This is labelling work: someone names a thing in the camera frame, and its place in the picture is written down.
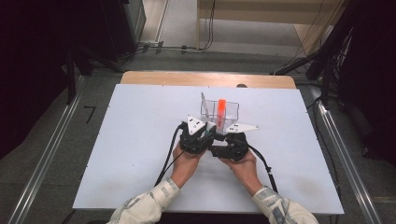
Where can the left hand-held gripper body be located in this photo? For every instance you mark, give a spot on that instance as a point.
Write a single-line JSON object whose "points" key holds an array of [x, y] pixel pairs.
{"points": [[194, 143]]}

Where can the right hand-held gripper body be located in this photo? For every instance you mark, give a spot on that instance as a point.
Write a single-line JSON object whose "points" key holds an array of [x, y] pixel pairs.
{"points": [[239, 147]]}

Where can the orange highlighter pen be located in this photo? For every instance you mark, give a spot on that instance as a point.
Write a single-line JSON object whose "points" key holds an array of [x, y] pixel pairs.
{"points": [[221, 107]]}

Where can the clear acrylic pen holder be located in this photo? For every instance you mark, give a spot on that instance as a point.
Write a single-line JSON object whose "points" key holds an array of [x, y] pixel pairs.
{"points": [[232, 109]]}

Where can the person's right hand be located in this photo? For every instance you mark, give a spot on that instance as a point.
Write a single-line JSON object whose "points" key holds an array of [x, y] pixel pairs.
{"points": [[246, 172]]}

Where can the person's left hand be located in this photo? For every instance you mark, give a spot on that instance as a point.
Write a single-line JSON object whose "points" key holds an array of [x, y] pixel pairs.
{"points": [[183, 168]]}

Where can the light wooden furniture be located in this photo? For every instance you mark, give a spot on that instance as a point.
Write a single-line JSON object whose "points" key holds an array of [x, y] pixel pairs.
{"points": [[249, 12]]}

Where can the black cabinet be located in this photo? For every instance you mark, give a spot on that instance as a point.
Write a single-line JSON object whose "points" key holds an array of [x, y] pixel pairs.
{"points": [[124, 25]]}

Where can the black metal stand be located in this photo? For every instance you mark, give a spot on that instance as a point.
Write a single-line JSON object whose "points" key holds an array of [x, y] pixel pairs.
{"points": [[71, 77]]}

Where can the dark curtain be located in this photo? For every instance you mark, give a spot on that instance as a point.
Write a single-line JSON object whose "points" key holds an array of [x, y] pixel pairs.
{"points": [[28, 62]]}

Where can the metal floor rail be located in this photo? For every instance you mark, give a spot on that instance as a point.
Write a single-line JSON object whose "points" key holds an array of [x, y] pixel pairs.
{"points": [[345, 161], [46, 158]]}

